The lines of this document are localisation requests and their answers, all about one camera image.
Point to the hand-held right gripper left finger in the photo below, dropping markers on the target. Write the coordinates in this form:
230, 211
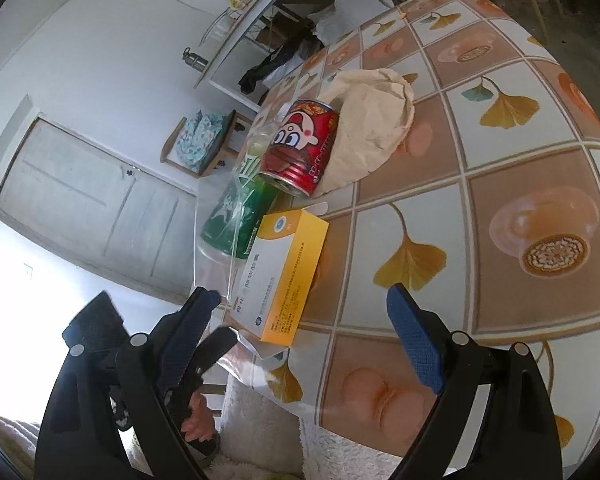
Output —
180, 350

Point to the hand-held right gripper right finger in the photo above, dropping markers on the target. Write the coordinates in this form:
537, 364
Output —
417, 347

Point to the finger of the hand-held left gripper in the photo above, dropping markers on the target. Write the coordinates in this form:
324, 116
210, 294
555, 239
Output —
215, 344
95, 320

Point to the yellow and white carton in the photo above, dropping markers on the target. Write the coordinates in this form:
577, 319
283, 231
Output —
285, 270

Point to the green drink bottle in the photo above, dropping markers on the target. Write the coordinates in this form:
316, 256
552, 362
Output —
230, 215

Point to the person's left hand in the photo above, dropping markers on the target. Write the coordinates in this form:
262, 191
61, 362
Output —
197, 422

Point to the white fluffy blanket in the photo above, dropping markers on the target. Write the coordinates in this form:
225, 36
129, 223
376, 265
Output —
260, 430

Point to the white double door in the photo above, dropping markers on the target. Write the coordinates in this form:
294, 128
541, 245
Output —
80, 195

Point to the floral cushion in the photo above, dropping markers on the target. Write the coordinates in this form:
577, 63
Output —
195, 140

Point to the wooden chair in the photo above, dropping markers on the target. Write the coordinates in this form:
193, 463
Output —
230, 130

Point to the red drink can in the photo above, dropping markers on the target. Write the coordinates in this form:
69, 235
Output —
300, 145

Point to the tile and leaf print tablecloth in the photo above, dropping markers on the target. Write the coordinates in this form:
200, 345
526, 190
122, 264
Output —
480, 135

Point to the crumpled beige paper bag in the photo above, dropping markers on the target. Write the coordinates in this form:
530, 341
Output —
370, 115

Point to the steel flask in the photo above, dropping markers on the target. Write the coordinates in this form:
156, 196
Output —
195, 59

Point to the black cloth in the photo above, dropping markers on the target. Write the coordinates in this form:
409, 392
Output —
265, 67

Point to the long white table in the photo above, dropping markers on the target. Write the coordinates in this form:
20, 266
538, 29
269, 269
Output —
230, 50

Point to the glass bowl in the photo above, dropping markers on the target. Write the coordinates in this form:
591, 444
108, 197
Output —
217, 27

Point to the cardboard box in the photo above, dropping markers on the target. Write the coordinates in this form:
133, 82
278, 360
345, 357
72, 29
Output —
275, 30

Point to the white sacks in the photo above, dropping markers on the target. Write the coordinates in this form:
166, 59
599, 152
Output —
345, 10

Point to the wall switch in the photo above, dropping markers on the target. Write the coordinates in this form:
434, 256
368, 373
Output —
28, 270

